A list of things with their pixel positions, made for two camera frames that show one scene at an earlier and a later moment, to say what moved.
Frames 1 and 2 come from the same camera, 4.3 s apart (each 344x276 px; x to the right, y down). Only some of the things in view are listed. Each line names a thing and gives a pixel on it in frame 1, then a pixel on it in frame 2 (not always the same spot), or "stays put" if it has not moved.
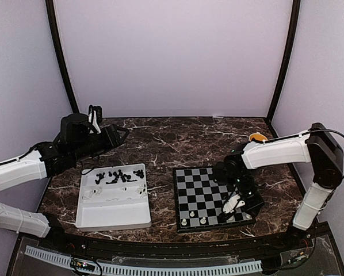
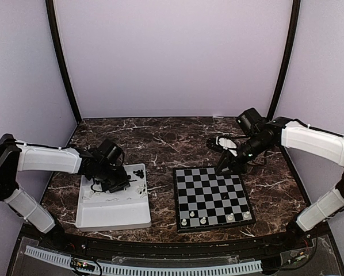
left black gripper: (112, 139) -> (122, 181)
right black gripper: (256, 203) -> (231, 161)
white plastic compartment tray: (113, 198) stays put
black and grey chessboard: (199, 200) stays put
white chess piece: (203, 221) stays put
